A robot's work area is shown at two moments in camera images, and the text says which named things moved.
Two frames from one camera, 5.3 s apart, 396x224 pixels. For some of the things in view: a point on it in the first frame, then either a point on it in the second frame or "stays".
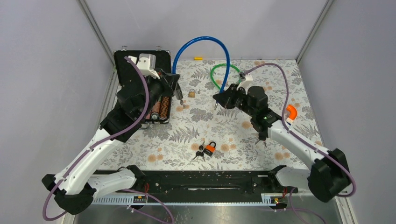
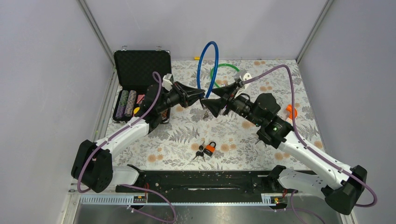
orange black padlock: (209, 149) stays
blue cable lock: (228, 62) -> (216, 66)
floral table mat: (204, 135) stays
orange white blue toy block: (293, 114) stays
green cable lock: (212, 70) stays
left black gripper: (168, 81) -> (184, 91)
